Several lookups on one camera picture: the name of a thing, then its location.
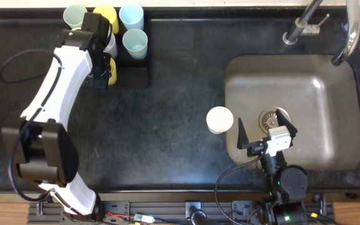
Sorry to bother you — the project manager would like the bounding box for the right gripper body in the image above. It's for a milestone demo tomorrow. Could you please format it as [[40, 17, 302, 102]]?
[[246, 139, 269, 158]]

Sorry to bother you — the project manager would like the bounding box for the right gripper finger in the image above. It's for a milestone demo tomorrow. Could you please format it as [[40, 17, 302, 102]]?
[[275, 108, 299, 139], [236, 117, 251, 150]]

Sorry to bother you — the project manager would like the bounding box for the white cup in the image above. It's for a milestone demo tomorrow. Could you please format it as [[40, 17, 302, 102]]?
[[206, 106, 234, 135]]

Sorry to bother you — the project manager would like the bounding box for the yellow cup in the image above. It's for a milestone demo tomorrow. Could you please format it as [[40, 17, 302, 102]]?
[[107, 57, 118, 86], [92, 4, 119, 34]]

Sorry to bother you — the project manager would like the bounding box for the steel sink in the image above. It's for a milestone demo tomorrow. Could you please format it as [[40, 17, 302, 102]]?
[[224, 54, 360, 171]]

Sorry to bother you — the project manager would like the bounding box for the steel tap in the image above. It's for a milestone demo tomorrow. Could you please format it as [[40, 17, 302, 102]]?
[[281, 0, 360, 67]]

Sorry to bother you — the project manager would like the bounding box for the black tray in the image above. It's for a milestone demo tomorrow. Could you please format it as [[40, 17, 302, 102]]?
[[82, 12, 151, 90]]

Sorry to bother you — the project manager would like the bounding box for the green cup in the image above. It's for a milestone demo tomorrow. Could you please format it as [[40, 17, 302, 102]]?
[[62, 4, 88, 30], [122, 28, 149, 61]]

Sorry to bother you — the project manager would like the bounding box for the grey cup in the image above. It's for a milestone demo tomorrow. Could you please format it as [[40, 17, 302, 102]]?
[[103, 32, 119, 59]]

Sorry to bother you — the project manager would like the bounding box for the blue cup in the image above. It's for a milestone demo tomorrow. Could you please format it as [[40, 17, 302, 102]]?
[[118, 3, 145, 31]]

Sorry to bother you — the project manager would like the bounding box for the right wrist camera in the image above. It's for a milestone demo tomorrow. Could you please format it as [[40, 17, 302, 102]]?
[[266, 126, 293, 158]]

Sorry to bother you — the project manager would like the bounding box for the black cable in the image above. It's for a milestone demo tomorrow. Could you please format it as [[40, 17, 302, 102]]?
[[214, 151, 267, 225], [0, 48, 64, 203]]

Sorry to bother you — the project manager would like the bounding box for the mounting rail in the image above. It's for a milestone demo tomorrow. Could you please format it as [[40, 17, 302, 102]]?
[[26, 192, 336, 225]]

